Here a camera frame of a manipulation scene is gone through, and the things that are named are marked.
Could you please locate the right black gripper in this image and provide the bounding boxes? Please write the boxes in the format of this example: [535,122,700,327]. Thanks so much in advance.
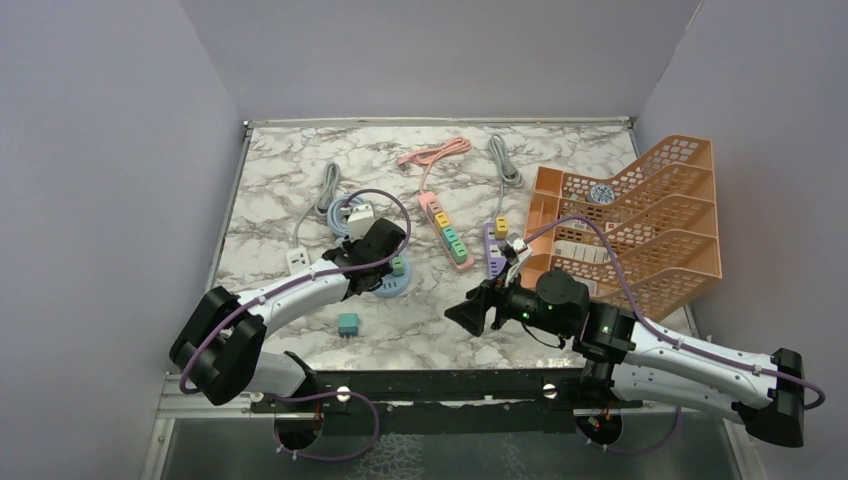
[446,260,572,338]

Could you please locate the teal plug adapter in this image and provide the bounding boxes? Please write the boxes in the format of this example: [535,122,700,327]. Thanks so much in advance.
[442,226,459,245]
[337,313,360,338]

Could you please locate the green plug adapter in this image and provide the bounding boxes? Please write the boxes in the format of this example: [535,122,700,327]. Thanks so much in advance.
[390,256,406,277]
[449,240,468,265]

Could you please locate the pink power strip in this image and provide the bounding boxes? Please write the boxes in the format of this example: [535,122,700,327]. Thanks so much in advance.
[418,192,474,271]

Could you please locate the yellow plug adapter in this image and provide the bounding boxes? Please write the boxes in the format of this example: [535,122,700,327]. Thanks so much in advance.
[493,216,509,240]
[433,212,451,230]

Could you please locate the brown pink plug adapter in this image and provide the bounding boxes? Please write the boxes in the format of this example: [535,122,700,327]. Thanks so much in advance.
[427,201,442,218]

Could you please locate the round blue power strip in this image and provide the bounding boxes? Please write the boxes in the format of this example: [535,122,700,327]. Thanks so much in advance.
[372,256,411,298]

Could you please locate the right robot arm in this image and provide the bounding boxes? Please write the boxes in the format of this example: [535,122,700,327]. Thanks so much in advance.
[444,269,805,448]

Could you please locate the purple power strip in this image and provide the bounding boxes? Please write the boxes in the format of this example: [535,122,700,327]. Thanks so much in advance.
[483,221,506,279]

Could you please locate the white power strip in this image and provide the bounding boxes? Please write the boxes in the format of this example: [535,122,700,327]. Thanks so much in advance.
[285,247,311,276]

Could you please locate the round blue patterned disc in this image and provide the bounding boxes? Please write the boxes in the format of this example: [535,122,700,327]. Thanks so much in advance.
[586,184,616,205]

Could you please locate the orange plastic file rack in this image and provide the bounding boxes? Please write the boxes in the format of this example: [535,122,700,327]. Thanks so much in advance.
[522,135,722,321]

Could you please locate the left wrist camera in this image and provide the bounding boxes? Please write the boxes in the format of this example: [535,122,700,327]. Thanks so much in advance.
[346,203,376,241]

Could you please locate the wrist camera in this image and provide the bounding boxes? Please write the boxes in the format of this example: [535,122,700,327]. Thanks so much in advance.
[346,203,376,241]
[498,233,533,285]

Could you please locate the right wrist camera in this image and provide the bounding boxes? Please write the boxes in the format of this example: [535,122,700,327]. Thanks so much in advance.
[498,233,533,285]

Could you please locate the grey cable left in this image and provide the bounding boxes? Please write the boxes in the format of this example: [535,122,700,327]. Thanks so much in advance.
[291,162,342,250]

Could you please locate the grey cable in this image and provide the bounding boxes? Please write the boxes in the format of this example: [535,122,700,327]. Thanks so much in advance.
[291,162,342,250]
[487,134,525,223]

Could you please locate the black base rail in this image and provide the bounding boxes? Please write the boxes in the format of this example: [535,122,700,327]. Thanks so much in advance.
[250,367,642,447]

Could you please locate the grey cable right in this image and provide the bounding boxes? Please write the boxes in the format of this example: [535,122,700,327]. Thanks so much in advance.
[487,134,525,223]

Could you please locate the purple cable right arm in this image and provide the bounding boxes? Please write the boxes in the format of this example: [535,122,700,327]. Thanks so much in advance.
[523,215,827,458]

